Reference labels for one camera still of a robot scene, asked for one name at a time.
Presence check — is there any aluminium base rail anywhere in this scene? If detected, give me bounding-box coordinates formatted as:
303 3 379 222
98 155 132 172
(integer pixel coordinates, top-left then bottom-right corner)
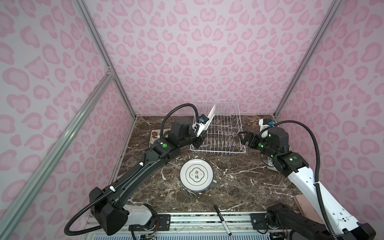
83 211 343 240

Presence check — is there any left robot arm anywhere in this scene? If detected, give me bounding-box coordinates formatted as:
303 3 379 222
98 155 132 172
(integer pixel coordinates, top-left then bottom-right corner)
89 115 213 236

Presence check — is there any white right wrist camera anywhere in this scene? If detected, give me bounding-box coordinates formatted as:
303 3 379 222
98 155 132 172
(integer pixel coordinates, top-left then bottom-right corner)
259 119 275 139

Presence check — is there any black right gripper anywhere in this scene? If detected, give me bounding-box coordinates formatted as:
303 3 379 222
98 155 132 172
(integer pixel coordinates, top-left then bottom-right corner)
237 130 278 159

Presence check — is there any The 143-Storey Treehouse book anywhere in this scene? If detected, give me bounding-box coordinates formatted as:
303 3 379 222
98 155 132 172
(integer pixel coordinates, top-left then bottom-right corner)
266 158 278 172

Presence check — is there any black marker pen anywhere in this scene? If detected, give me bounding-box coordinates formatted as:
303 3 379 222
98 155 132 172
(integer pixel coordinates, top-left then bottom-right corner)
214 205 232 236

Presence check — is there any white wire dish rack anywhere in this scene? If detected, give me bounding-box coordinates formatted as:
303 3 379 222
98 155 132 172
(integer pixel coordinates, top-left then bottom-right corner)
190 101 246 155

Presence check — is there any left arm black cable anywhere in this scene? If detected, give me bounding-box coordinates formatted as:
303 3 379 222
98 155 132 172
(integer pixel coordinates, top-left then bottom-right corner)
63 103 200 237

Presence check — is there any white round plate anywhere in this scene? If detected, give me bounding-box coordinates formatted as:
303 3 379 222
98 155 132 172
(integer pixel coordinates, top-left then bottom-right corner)
180 159 214 192
196 105 216 137

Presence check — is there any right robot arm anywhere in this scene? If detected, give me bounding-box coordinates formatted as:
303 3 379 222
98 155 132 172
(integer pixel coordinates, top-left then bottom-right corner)
239 127 376 240

